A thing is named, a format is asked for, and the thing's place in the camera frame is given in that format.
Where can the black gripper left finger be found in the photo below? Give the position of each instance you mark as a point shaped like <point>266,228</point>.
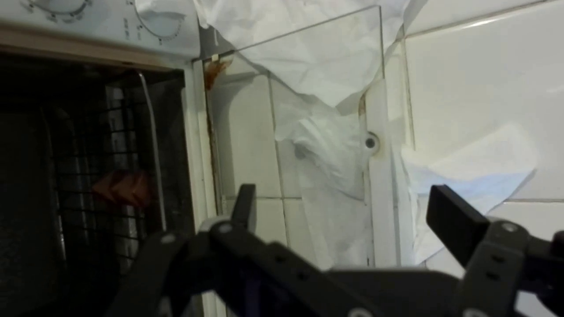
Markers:
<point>244,205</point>

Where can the translucent white plastic bag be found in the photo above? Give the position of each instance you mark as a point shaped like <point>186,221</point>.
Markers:
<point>318,54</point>

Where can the white oven knob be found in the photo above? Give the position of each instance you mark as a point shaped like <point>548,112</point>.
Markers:
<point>160,20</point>
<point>56,8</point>

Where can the white toaster oven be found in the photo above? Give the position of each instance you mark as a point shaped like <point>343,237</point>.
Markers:
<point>197,147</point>

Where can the orange food piece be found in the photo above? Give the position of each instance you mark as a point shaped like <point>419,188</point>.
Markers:
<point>125,188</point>

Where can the crumpled white paper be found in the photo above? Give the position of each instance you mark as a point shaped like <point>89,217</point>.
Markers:
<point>470,170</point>

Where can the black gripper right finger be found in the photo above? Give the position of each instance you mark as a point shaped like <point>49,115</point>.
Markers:
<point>456,221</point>

